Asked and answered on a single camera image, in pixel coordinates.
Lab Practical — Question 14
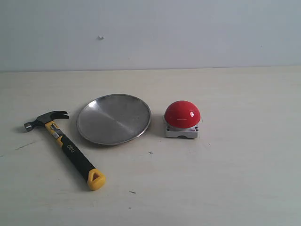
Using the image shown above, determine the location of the yellow black claw hammer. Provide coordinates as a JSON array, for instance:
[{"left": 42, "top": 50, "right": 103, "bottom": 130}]
[{"left": 24, "top": 111, "right": 106, "bottom": 191}]

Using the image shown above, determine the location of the red dome push button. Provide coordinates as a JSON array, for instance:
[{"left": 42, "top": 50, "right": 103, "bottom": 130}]
[{"left": 164, "top": 100, "right": 202, "bottom": 139}]

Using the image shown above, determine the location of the round steel plate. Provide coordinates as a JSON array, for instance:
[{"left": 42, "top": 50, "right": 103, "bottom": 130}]
[{"left": 76, "top": 94, "right": 151, "bottom": 146}]

